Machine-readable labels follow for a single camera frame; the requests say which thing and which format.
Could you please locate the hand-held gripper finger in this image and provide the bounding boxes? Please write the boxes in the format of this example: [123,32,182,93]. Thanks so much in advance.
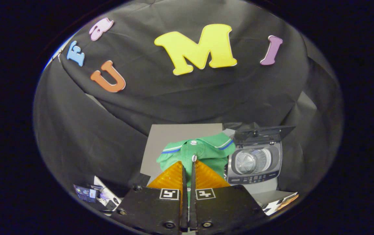
[117,161,189,233]
[189,160,267,233]

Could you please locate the green polo shirt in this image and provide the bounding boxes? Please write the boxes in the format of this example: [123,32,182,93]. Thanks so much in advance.
[156,132,236,196]

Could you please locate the grey washing machine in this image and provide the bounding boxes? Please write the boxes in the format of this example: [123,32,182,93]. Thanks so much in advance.
[225,144,283,186]

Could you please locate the dark washing machine lid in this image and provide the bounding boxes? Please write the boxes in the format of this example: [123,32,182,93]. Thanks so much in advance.
[233,126,296,146]

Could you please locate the white cabinet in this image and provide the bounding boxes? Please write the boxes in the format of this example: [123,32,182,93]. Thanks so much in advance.
[140,123,226,186]

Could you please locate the white printed sheet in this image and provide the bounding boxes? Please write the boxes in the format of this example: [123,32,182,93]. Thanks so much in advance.
[94,176,122,211]

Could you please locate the printed magazine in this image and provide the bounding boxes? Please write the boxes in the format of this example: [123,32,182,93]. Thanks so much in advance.
[262,192,299,216]

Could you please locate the small blue printed card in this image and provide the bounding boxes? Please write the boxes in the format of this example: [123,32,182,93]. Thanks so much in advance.
[73,184,97,203]

